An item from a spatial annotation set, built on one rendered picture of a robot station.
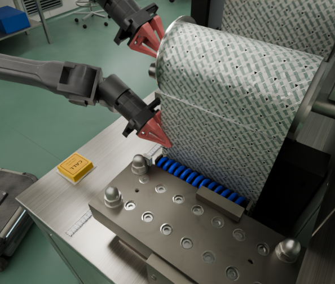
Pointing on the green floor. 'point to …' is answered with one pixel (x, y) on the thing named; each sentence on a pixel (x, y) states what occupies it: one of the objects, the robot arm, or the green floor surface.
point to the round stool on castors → (90, 10)
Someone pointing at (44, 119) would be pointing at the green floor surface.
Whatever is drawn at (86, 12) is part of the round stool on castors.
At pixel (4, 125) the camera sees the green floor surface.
